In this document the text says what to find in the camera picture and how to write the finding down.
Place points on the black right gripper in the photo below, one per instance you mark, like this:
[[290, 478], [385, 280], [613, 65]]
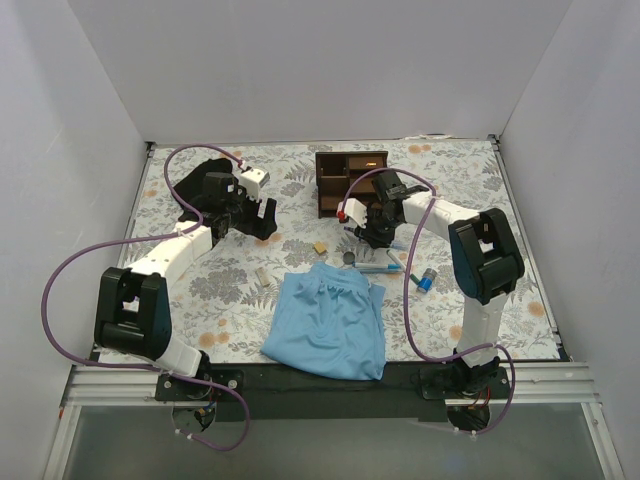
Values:
[[373, 235]]

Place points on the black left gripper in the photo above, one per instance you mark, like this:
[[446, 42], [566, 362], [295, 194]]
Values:
[[261, 220]]

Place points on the brown wooden desk organizer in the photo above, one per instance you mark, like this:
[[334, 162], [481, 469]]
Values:
[[336, 172]]

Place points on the white green-tipped marker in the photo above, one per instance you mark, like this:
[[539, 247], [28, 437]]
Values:
[[397, 260]]

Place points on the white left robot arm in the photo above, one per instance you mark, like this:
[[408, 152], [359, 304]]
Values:
[[133, 310]]

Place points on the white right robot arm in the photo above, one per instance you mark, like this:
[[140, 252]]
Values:
[[487, 265]]

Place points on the black folded cloth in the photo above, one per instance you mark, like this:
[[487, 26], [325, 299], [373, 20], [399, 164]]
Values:
[[203, 190]]

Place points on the floral tablecloth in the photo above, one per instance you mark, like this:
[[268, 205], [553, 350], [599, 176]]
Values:
[[224, 303]]

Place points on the light blue shorts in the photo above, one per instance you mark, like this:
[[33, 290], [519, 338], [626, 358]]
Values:
[[328, 322]]

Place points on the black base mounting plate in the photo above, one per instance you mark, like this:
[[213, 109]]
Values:
[[407, 390]]

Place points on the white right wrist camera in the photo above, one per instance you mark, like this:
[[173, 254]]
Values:
[[352, 210]]

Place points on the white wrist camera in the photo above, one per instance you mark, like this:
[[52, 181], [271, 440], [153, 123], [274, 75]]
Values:
[[252, 180], [352, 210]]

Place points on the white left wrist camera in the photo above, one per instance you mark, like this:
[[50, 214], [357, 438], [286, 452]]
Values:
[[252, 180]]

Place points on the aluminium frame rail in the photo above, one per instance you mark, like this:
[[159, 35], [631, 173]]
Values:
[[108, 419]]

